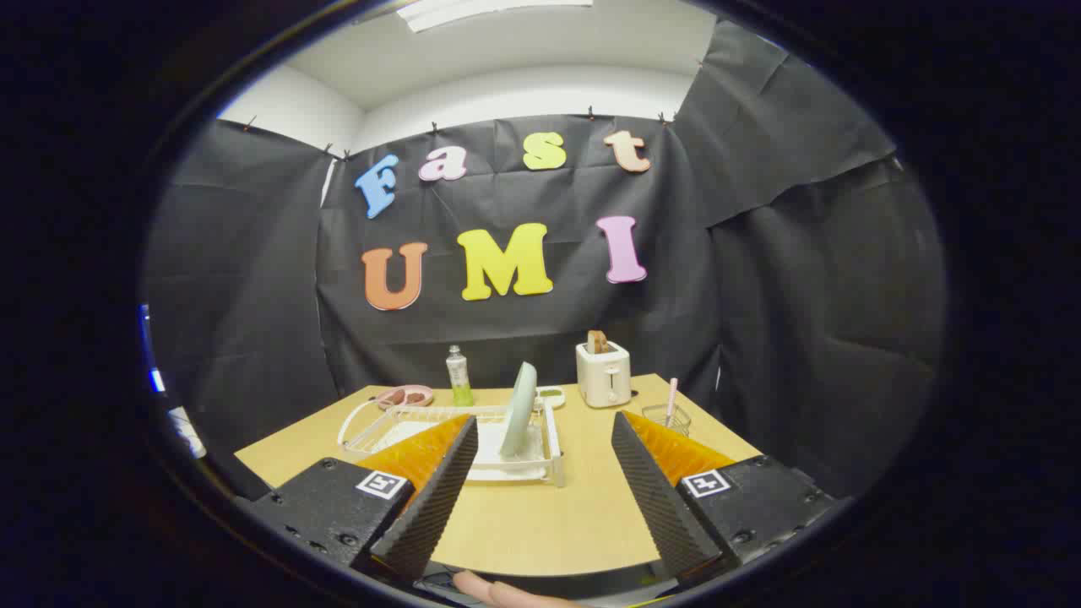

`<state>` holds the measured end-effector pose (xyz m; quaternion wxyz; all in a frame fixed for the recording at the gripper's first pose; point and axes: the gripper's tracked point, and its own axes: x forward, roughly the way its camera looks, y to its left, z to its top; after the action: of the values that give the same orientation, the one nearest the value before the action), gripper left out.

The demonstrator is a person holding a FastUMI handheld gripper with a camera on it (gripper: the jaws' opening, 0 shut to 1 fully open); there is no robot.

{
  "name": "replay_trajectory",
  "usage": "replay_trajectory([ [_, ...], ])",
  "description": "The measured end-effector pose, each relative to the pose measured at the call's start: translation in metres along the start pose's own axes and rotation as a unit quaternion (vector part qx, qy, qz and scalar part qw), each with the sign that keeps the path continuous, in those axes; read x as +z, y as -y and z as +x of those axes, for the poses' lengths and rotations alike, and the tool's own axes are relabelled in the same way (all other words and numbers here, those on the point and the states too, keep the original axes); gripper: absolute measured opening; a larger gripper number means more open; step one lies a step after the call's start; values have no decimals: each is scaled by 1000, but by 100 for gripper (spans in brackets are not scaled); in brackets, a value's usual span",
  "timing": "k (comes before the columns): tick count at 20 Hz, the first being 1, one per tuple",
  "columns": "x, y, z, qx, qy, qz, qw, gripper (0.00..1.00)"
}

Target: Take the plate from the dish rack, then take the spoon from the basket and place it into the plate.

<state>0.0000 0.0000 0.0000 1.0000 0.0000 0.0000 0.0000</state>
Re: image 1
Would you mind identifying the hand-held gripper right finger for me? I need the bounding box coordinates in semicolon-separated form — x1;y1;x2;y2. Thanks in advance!
611;410;837;584

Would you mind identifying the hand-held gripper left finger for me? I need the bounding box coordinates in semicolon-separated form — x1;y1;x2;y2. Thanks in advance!
245;413;480;584

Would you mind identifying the clear wire basket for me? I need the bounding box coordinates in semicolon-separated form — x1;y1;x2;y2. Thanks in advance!
640;404;693;437

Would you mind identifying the white wire dish rack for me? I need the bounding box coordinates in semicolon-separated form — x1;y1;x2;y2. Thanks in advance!
336;397;567;489

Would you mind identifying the light green plate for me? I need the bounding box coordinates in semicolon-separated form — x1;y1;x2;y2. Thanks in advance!
498;361;539;459

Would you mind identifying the pink plate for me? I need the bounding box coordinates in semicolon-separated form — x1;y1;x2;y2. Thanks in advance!
375;385;435;411

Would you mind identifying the white toaster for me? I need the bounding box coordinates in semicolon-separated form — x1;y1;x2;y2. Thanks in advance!
576;340;633;410

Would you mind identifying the green drink bottle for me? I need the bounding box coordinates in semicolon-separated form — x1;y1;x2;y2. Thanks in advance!
446;345;475;408

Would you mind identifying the black backdrop cloth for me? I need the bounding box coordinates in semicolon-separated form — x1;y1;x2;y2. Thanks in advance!
144;17;947;499

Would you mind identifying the ceiling light panel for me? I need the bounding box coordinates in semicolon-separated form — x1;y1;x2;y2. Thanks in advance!
397;0;594;33

